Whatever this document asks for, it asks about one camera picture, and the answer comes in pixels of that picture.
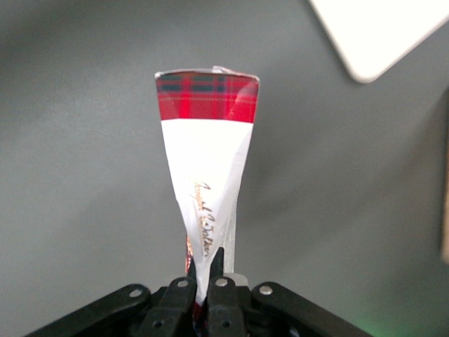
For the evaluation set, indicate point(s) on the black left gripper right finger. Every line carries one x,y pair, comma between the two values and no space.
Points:
222,302

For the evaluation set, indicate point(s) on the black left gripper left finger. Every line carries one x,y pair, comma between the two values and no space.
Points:
177,305

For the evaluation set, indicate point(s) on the red tartan cookie box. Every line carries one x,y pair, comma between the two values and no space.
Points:
207,147

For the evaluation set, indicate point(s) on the white rounded tray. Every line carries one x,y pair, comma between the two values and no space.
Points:
375,35

